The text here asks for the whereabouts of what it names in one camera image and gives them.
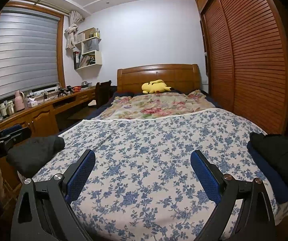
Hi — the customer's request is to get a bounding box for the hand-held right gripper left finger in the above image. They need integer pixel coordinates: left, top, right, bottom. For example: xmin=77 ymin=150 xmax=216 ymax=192
xmin=10 ymin=149 xmax=96 ymax=241

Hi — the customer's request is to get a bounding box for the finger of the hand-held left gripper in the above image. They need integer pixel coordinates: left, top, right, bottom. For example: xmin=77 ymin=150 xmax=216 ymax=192
xmin=0 ymin=124 xmax=23 ymax=141
xmin=0 ymin=127 xmax=32 ymax=144

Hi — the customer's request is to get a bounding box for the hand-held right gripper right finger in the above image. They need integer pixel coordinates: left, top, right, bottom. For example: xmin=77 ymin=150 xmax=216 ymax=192
xmin=190 ymin=150 xmax=277 ymax=241

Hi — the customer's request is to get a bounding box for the black jacket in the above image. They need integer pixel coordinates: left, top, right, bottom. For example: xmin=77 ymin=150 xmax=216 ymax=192
xmin=6 ymin=135 xmax=66 ymax=179

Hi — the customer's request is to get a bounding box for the group of small white bottles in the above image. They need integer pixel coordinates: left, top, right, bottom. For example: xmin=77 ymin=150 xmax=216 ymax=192
xmin=0 ymin=100 xmax=15 ymax=117

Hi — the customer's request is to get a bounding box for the pink thermos jug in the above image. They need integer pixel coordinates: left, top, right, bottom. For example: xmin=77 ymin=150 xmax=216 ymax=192
xmin=14 ymin=90 xmax=25 ymax=111

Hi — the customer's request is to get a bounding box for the wooden desk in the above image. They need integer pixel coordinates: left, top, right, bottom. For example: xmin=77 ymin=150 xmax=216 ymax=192
xmin=0 ymin=87 xmax=97 ymax=206

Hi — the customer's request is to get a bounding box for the folded navy garment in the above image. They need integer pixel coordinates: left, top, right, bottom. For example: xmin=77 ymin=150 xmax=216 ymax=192
xmin=247 ymin=141 xmax=288 ymax=204

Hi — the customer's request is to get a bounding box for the blue floral bedspread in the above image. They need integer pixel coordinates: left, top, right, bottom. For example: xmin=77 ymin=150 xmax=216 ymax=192
xmin=31 ymin=108 xmax=288 ymax=241

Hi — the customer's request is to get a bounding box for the black gadget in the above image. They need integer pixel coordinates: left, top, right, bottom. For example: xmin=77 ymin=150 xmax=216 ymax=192
xmin=57 ymin=87 xmax=75 ymax=97

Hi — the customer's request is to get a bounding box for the grey window blind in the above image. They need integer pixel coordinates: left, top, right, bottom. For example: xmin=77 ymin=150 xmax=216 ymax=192
xmin=0 ymin=11 xmax=60 ymax=103

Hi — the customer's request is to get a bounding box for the folded black garment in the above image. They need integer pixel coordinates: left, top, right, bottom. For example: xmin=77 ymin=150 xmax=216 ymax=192
xmin=249 ymin=132 xmax=288 ymax=194

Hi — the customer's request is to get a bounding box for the dark wooden chair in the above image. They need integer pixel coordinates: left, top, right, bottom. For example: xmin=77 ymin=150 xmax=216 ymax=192
xmin=87 ymin=80 xmax=112 ymax=108

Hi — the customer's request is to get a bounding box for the pink floral quilt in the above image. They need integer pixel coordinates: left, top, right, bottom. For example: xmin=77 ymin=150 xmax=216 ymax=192
xmin=91 ymin=89 xmax=216 ymax=120

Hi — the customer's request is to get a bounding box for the yellow plush toy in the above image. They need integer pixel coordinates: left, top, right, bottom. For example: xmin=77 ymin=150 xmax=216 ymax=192
xmin=141 ymin=80 xmax=172 ymax=94

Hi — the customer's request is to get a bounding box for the wooden bed headboard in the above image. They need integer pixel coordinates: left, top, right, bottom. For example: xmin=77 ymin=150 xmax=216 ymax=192
xmin=117 ymin=64 xmax=201 ymax=96

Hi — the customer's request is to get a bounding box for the tied beige curtain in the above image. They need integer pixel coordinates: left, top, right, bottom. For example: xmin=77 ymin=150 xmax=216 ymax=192
xmin=65 ymin=10 xmax=84 ymax=49

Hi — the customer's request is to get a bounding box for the white paper bag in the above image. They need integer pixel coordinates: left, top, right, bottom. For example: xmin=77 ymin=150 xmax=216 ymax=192
xmin=83 ymin=39 xmax=100 ymax=53

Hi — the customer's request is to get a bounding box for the curtain rod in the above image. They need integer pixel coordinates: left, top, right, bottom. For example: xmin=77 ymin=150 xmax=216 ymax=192
xmin=14 ymin=0 xmax=70 ymax=14

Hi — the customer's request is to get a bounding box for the wooden louvered wardrobe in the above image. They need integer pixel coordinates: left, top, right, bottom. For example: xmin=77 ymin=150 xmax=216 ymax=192
xmin=195 ymin=0 xmax=288 ymax=141

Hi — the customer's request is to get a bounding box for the white wall shelf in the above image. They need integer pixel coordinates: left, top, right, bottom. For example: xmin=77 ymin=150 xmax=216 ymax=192
xmin=73 ymin=28 xmax=102 ymax=70

